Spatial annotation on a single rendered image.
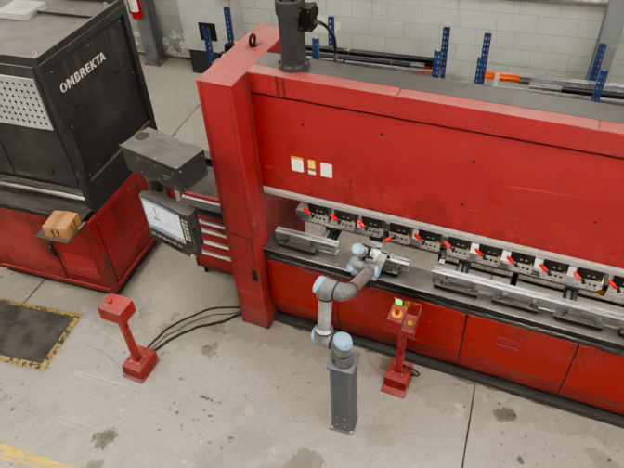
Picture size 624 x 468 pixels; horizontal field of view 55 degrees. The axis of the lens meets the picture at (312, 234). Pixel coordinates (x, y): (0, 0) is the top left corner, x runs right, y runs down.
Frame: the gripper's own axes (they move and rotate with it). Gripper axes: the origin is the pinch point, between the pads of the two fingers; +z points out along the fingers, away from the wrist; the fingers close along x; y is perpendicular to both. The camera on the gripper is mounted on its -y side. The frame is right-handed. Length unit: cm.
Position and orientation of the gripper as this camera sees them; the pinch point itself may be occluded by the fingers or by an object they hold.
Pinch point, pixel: (368, 257)
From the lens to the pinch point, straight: 419.4
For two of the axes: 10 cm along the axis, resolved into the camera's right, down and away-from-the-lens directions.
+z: 3.1, 1.6, 9.4
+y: 3.2, -9.4, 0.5
